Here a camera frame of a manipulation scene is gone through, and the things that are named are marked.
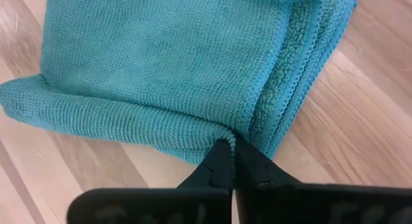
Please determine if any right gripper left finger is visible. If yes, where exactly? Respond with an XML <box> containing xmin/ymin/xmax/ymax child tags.
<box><xmin>66</xmin><ymin>139</ymin><xmax>235</xmax><ymax>224</ymax></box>

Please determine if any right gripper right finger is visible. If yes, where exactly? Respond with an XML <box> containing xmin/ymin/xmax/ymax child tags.
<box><xmin>234</xmin><ymin>135</ymin><xmax>412</xmax><ymax>224</ymax></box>

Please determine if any teal microfiber towel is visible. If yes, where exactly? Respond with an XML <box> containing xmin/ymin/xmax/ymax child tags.
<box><xmin>0</xmin><ymin>0</ymin><xmax>358</xmax><ymax>165</ymax></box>

